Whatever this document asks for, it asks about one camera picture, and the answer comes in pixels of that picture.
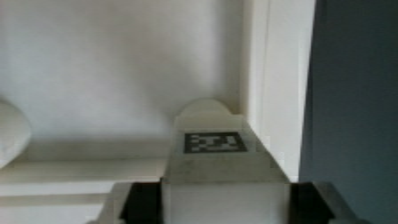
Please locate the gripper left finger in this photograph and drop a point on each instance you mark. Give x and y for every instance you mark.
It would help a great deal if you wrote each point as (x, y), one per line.
(132, 204)

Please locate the white table leg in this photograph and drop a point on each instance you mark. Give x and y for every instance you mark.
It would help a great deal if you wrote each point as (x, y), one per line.
(224, 185)

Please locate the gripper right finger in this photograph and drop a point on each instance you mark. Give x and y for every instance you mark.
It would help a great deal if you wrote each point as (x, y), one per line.
(318, 206)

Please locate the white square tabletop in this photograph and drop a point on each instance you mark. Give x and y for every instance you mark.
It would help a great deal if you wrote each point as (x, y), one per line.
(109, 62)

